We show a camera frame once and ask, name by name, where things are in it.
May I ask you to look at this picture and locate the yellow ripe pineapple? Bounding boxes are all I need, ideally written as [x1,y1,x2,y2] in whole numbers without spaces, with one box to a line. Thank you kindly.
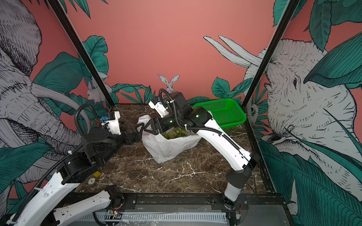
[161,128,189,139]

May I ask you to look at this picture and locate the white plastic bag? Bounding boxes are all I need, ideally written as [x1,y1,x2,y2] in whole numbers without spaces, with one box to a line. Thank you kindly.
[142,131,201,163]

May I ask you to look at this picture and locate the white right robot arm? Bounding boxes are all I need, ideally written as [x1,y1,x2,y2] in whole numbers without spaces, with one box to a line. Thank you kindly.
[135,89,260,203]

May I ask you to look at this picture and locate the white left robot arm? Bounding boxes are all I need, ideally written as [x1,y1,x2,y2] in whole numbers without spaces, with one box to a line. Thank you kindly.
[5,128,143,226]

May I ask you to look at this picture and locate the small yellow tape piece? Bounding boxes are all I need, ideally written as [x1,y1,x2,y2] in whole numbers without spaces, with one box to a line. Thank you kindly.
[93,171,101,178]

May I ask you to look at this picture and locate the green plastic mesh basket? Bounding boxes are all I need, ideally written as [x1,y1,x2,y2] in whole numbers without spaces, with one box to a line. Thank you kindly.
[193,98,247,129]

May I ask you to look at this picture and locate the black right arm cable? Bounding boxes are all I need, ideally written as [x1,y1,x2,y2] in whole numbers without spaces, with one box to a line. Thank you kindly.
[158,89,249,162]

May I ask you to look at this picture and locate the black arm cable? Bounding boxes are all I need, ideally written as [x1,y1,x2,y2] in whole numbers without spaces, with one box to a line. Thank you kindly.
[9,103,109,224]
[158,89,249,162]

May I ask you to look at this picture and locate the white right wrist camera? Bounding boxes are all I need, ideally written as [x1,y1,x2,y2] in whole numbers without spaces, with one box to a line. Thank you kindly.
[149,97,169,118]

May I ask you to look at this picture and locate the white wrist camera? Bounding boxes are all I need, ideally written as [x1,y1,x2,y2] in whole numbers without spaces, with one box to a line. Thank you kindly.
[149,97,169,118]
[101,111,121,135]

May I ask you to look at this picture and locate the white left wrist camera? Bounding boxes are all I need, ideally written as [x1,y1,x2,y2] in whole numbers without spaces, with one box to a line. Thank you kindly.
[101,111,121,135]

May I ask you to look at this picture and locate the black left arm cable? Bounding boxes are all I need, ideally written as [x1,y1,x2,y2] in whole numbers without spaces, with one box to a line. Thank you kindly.
[9,103,109,224]

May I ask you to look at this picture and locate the white slotted cable duct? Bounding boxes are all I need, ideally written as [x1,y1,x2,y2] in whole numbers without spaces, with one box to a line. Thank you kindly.
[96,212,228,224]

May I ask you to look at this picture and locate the black right frame post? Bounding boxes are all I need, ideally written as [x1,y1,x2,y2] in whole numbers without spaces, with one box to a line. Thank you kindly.
[242,1,299,194]

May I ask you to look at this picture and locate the black frame post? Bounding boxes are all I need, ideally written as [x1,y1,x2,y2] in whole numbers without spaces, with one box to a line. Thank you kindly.
[47,0,115,107]
[242,1,299,194]

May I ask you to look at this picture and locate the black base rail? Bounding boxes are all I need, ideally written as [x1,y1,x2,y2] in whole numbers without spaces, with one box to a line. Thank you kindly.
[119,193,286,211]

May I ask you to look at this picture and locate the black left frame post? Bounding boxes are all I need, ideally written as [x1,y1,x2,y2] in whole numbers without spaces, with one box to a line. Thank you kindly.
[47,0,115,107]

